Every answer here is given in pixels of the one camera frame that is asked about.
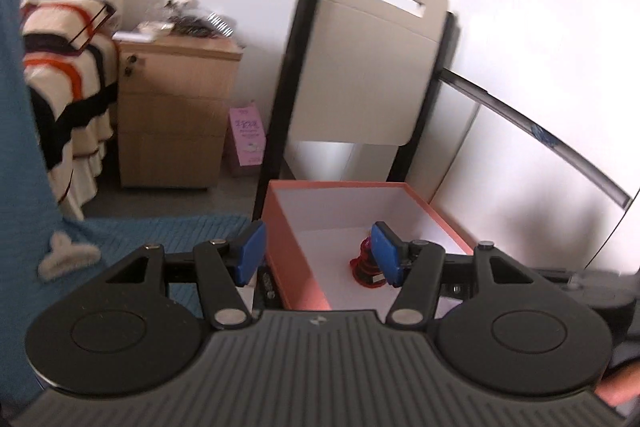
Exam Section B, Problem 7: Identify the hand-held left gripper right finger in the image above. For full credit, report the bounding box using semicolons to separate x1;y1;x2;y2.
372;221;541;329

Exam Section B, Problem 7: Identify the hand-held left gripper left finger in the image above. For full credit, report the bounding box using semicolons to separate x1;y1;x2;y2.
102;221;267;330

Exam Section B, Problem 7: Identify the pink cardboard box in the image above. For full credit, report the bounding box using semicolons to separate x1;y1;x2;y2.
262;180;476;312

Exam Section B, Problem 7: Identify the person's right hand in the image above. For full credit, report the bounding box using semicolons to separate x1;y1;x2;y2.
595;354;640;420

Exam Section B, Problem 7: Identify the red toy figure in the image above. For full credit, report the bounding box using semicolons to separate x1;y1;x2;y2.
349;234;388;290

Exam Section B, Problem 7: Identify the pink carton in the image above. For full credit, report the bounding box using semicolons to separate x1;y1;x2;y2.
229;104;266;168

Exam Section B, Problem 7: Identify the wooden bedside cabinet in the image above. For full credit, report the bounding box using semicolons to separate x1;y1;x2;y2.
112;32;244;192

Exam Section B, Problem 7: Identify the black curved edge strip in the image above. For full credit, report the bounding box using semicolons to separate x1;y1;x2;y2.
440;68;633;210

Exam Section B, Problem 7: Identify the white hair clip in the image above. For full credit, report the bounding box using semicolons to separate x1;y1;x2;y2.
37;232;103;280

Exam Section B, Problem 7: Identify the dark clutter pile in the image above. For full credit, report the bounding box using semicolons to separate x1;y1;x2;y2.
137;0;238;42

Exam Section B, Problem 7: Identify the blue knitted blanket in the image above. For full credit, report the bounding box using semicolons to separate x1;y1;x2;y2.
0;0;263;413

